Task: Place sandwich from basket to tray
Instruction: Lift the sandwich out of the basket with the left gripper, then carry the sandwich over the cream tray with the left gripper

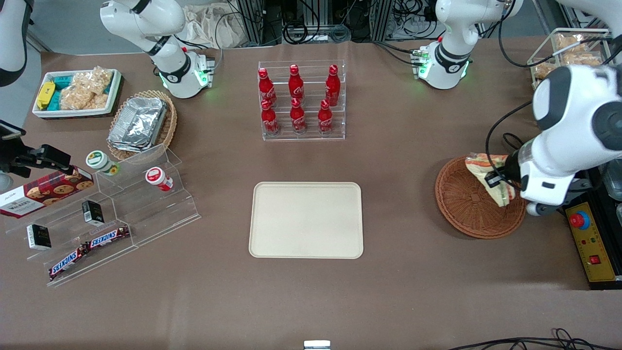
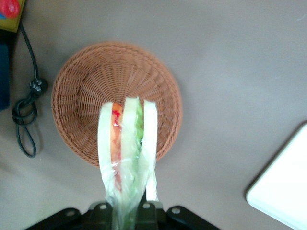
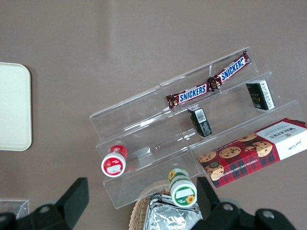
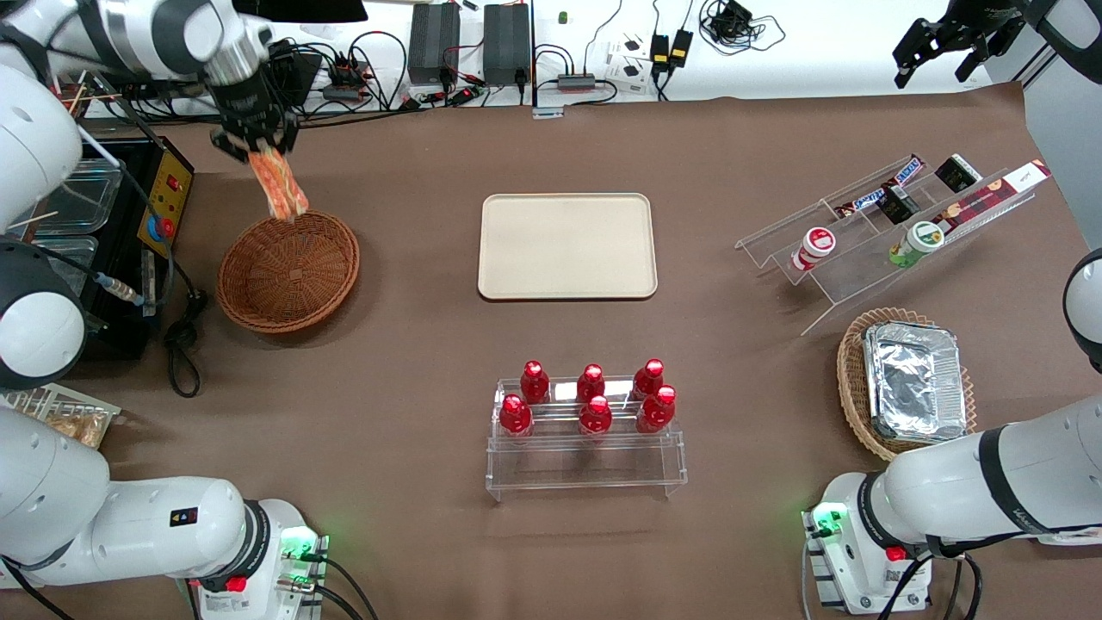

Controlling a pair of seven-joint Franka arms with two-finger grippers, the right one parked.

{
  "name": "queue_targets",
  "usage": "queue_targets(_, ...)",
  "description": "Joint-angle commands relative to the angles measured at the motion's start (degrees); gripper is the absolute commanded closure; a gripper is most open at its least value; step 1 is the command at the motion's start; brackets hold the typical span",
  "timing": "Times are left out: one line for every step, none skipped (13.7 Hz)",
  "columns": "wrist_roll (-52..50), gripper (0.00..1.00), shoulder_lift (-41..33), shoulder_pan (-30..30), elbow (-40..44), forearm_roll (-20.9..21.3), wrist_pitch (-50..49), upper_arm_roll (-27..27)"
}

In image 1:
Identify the yellow snack pack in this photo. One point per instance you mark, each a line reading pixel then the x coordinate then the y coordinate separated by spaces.
pixel 45 95

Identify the small black box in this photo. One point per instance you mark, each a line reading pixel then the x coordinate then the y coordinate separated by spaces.
pixel 39 237
pixel 92 213

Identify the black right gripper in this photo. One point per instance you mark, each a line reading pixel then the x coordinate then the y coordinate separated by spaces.
pixel 20 161

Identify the snickers chocolate bar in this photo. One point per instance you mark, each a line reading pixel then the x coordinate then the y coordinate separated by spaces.
pixel 108 237
pixel 67 263

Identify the green lid yogurt cup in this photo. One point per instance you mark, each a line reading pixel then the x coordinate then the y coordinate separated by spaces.
pixel 98 160

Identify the yellow black control box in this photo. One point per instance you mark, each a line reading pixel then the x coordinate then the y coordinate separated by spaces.
pixel 590 253

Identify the beige rectangular tray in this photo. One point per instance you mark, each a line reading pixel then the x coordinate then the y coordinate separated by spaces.
pixel 306 221

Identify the beige crumpled cloth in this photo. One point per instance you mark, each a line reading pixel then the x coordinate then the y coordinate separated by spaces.
pixel 209 26

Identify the red emergency stop button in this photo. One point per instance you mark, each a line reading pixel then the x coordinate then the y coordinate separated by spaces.
pixel 578 220

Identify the clear acrylic stepped shelf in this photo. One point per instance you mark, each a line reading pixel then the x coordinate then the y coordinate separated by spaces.
pixel 146 214

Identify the oval light wicker basket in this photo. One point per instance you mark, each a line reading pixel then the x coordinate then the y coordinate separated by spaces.
pixel 167 131

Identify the clear rice cracker bag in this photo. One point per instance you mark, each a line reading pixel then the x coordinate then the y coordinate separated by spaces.
pixel 85 92

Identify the red tartan cookie box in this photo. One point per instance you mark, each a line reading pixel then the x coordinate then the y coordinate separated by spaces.
pixel 43 193

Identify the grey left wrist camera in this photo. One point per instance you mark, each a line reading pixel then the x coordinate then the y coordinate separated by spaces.
pixel 542 209

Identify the stacked foil containers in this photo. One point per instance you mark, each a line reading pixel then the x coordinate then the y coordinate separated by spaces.
pixel 137 124

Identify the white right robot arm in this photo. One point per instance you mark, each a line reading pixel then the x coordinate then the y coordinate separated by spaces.
pixel 170 63

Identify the red cola bottle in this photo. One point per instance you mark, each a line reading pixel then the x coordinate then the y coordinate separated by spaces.
pixel 297 119
pixel 296 85
pixel 266 90
pixel 269 120
pixel 325 120
pixel 332 87

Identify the red lid yogurt cup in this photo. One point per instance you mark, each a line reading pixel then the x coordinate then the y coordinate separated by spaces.
pixel 156 177

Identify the white rectangular bin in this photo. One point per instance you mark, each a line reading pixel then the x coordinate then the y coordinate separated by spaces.
pixel 114 92

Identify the triangular sandwich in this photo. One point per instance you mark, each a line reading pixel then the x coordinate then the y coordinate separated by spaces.
pixel 483 165

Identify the teal snack pack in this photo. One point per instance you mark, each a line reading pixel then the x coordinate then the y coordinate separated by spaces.
pixel 62 82

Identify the round brown wicker basket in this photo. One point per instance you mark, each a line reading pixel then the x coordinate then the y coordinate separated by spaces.
pixel 461 204

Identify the clear cracker snack bag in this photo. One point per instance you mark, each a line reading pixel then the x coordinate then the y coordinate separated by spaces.
pixel 543 72
pixel 569 43
pixel 580 59

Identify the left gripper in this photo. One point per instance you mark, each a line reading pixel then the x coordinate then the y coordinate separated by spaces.
pixel 511 167

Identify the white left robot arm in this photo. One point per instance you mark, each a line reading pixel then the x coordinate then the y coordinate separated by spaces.
pixel 578 116

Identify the aluminium frame rack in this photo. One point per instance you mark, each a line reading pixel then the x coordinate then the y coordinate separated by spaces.
pixel 262 19

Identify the clear acrylic bottle rack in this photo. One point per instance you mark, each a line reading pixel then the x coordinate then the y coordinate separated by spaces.
pixel 311 137

